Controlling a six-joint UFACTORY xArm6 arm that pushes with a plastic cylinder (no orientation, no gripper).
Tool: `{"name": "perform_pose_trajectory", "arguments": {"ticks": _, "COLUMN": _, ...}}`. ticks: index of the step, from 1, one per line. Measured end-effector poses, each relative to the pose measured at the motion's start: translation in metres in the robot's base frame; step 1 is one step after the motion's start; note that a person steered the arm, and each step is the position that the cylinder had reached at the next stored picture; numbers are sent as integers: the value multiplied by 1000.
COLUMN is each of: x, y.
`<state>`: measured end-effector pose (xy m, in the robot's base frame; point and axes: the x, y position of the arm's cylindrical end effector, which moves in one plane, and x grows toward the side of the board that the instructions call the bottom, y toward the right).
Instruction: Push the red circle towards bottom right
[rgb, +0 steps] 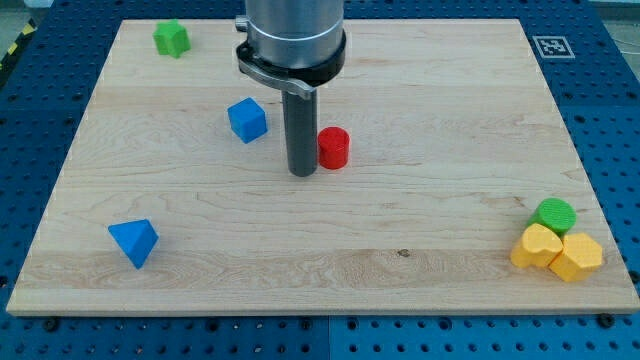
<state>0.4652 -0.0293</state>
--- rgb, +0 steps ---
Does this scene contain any black clamp ring with lever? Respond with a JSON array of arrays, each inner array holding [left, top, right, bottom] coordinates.
[[235, 15, 347, 99]]

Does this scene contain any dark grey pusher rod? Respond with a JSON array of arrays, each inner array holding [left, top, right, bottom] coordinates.
[[282, 91, 318, 177]]

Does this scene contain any red cylinder block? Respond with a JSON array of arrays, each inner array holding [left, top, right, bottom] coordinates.
[[317, 126, 350, 170]]

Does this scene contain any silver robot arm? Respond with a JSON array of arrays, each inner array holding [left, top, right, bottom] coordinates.
[[235, 0, 347, 177]]

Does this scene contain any blue cube block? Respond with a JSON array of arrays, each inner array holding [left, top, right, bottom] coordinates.
[[227, 97, 268, 144]]

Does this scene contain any wooden board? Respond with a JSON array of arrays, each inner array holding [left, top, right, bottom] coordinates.
[[7, 19, 639, 317]]

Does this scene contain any blue triangle block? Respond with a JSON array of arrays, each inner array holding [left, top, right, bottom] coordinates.
[[107, 219, 159, 269]]

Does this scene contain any white fiducial marker tag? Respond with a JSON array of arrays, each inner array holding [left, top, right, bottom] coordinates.
[[532, 35, 575, 59]]

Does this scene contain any yellow heart block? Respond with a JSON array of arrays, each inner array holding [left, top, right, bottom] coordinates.
[[510, 223, 563, 268]]

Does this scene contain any green cylinder block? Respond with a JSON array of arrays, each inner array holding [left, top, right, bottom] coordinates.
[[527, 197, 577, 237]]

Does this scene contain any yellow hexagon block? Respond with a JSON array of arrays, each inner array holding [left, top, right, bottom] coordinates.
[[548, 233, 603, 282]]

